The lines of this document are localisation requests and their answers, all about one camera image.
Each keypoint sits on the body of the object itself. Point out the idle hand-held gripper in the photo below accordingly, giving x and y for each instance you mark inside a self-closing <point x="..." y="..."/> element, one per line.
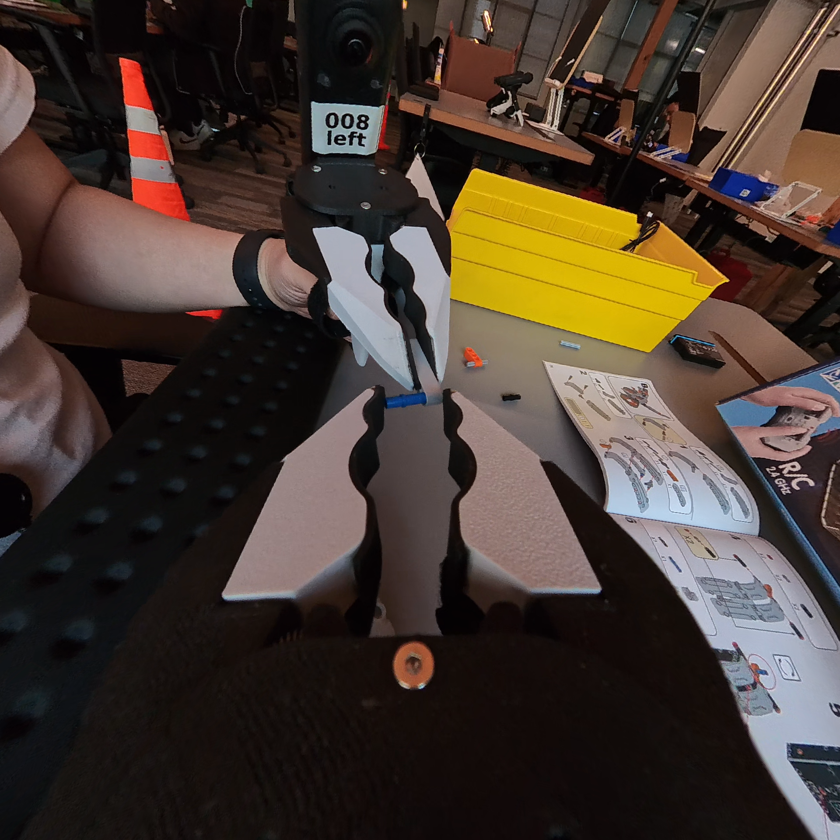
<point x="505" y="105"/>

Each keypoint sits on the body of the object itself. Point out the black foam microphone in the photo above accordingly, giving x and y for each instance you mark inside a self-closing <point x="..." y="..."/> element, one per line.
<point x="13" y="505"/>

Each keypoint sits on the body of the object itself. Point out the black pole stand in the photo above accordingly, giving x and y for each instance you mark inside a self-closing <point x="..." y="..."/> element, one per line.
<point x="662" y="98"/>

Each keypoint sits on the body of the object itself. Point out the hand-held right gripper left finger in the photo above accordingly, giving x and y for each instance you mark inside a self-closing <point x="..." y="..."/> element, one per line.
<point x="302" y="525"/>

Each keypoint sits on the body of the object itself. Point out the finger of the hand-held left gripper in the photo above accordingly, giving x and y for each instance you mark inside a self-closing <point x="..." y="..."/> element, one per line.
<point x="354" y="289"/>
<point x="430" y="275"/>

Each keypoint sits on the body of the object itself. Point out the wooden table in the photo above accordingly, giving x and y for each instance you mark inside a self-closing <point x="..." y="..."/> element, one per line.
<point x="459" y="111"/>

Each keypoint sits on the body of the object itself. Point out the white paper sheet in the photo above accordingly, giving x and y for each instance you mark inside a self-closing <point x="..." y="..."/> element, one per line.
<point x="426" y="190"/>

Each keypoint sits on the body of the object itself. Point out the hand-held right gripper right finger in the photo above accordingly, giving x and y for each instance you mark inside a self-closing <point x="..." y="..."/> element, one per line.
<point x="525" y="525"/>

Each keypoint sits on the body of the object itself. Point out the open instruction booklet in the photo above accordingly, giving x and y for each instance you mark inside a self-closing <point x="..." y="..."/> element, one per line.
<point x="656" y="459"/>

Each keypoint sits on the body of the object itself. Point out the orange brick with grey pin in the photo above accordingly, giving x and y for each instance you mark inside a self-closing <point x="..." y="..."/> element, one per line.
<point x="471" y="354"/>

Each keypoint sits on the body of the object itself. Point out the yellow plastic bin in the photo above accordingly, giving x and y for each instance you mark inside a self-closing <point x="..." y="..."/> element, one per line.
<point x="558" y="289"/>

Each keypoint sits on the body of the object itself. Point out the brown cardboard box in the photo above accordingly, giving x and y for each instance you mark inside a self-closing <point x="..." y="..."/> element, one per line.
<point x="472" y="72"/>

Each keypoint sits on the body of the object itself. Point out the small black box blue stripe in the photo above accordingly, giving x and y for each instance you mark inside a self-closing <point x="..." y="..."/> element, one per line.
<point x="699" y="351"/>

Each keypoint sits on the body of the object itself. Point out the grey desk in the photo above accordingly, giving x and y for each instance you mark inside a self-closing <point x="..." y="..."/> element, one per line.
<point x="525" y="426"/>

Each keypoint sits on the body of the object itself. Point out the black perforated chair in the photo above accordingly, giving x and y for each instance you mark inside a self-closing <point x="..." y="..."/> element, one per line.
<point x="131" y="492"/>

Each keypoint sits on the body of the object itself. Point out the blue toy robot kit box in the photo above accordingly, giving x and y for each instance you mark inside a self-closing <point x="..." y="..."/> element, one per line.
<point x="800" y="472"/>

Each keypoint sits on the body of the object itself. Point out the brown wooden strip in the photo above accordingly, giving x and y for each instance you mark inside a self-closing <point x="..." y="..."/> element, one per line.
<point x="738" y="358"/>

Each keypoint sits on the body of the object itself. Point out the blue toy pin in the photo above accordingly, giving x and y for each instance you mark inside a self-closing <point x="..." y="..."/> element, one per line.
<point x="403" y="400"/>

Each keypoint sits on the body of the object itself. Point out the person's left forearm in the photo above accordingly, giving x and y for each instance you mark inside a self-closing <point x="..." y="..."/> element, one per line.
<point x="131" y="249"/>

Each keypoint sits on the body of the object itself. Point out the blue storage bin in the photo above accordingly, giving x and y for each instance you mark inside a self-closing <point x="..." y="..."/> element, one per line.
<point x="738" y="184"/>

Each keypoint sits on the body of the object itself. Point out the black wristband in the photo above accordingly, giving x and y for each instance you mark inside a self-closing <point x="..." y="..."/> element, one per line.
<point x="246" y="269"/>

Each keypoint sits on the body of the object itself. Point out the person's left hand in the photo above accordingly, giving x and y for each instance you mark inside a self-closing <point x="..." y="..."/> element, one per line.
<point x="285" y="282"/>

